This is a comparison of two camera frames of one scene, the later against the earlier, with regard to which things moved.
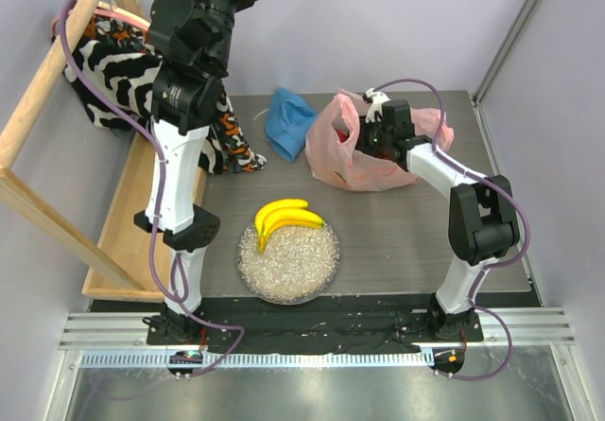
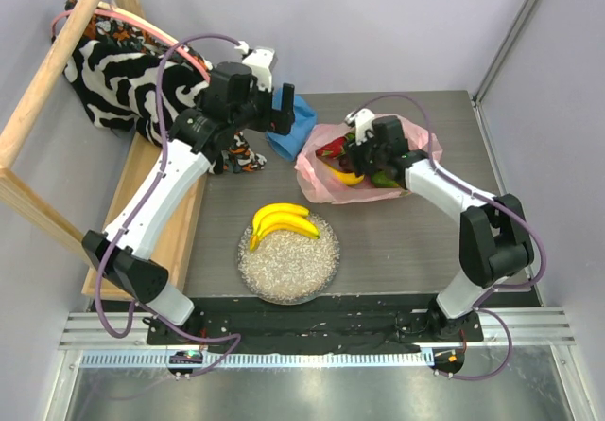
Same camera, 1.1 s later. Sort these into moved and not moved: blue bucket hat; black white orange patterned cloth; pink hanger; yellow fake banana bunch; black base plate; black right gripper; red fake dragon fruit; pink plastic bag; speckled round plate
Moved: black right gripper; red fake dragon fruit; yellow fake banana bunch; pink plastic bag
Not moved: pink hanger; black white orange patterned cloth; black base plate; speckled round plate; blue bucket hat
